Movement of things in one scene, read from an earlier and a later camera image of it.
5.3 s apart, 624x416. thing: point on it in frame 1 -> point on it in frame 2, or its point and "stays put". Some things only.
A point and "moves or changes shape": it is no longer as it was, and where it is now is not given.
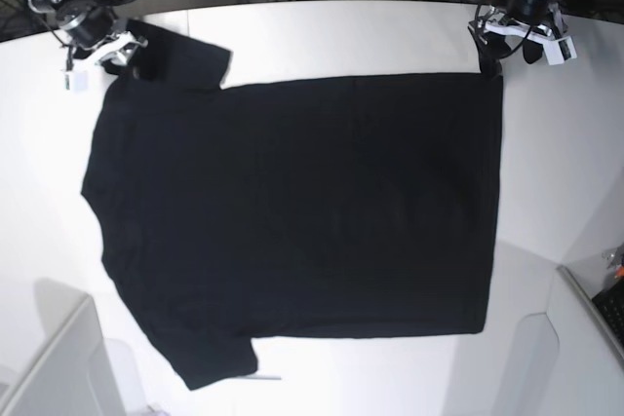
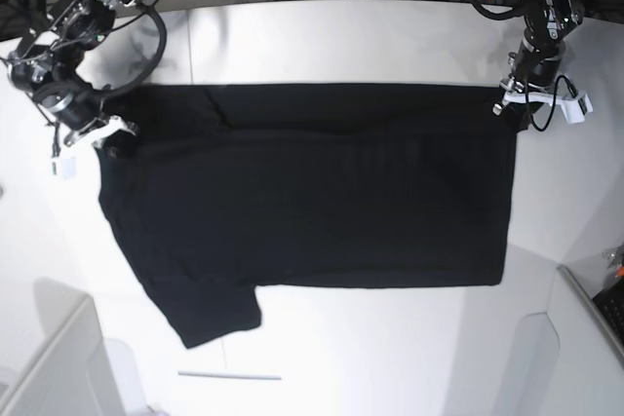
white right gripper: [495, 23] -> [575, 104]
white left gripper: [118, 52] -> [116, 137]
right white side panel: [590, 374] stays put
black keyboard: [610, 303] stays put
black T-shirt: [353, 207] moves or changes shape
